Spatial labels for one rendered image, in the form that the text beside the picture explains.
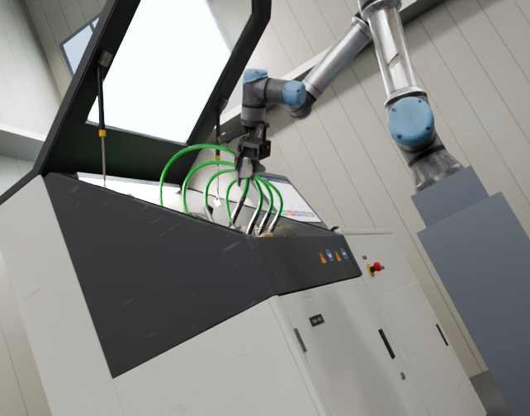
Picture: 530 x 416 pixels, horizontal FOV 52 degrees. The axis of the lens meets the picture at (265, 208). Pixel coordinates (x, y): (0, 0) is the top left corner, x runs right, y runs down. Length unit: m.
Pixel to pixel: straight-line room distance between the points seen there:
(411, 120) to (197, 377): 0.87
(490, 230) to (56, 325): 1.28
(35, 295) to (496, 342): 1.35
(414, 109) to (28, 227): 1.23
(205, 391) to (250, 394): 0.13
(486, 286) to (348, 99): 3.03
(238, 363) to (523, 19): 3.53
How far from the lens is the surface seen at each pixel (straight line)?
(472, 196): 1.55
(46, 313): 1.83
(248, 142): 1.69
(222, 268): 1.39
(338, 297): 1.67
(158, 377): 1.56
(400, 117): 1.48
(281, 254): 1.47
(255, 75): 1.65
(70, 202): 1.75
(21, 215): 1.91
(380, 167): 4.19
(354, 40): 1.76
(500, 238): 1.51
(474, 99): 4.23
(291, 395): 1.35
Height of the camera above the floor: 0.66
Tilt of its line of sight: 15 degrees up
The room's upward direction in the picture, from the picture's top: 25 degrees counter-clockwise
